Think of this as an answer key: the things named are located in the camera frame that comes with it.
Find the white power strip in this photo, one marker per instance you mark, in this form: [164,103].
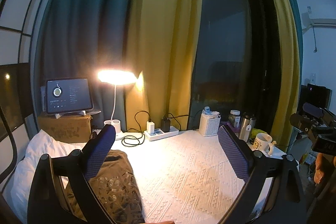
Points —
[159,134]

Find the white desk lamp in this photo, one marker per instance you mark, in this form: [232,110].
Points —
[116,78]

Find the teal grey curtain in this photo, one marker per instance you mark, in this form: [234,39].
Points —
[78,38]

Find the white usb charger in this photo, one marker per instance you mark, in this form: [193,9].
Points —
[150,128]

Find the person right hand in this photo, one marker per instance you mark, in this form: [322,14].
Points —
[323,167]

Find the black tablet display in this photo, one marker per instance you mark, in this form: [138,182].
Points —
[68,95]

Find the black monitor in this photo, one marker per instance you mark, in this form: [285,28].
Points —
[318,96]

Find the white cartoon mug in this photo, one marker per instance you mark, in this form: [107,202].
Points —
[265,143]

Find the yellow right curtain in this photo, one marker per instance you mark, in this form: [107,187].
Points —
[291,53]

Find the yellow bag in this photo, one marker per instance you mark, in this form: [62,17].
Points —
[256,131]

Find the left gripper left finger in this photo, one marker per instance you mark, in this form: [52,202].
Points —
[48,202]

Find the black power adapter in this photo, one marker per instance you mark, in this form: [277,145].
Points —
[165,124]

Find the white quilted bed cover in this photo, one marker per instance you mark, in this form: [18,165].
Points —
[185,178]

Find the glass jar white lid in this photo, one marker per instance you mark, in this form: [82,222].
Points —
[234,118]

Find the yellow curtain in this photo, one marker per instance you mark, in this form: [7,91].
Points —
[291,53]
[161,46]

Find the brown cardboard box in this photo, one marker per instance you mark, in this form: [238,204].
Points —
[68,129]

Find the white perforated plastic basket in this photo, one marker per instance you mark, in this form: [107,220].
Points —
[209,122]

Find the dark brown t-shirt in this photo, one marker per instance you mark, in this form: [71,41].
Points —
[116,188]

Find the white air conditioner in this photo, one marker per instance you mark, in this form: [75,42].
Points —
[309,22]

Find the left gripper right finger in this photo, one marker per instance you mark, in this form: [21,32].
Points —
[272,191]

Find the stainless steel travel tumbler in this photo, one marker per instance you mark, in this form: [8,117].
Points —
[247,123]

